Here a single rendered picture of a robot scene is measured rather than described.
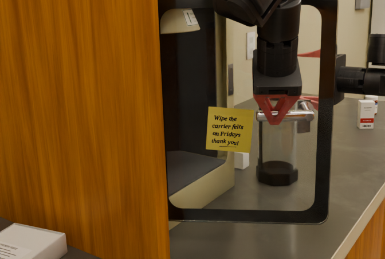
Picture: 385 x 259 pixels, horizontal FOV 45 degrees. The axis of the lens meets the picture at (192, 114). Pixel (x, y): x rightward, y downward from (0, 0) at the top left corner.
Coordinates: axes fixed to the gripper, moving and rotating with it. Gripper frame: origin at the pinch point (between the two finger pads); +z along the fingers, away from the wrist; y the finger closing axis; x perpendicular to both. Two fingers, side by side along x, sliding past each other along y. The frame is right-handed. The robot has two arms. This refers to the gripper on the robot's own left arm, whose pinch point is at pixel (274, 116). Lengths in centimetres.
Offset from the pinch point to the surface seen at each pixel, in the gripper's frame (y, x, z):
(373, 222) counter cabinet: -22, 28, 52
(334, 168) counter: -30, 18, 41
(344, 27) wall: -223, 60, 104
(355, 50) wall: -240, 74, 130
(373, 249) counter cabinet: -20, 29, 61
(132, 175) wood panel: 7.6, -22.1, 5.7
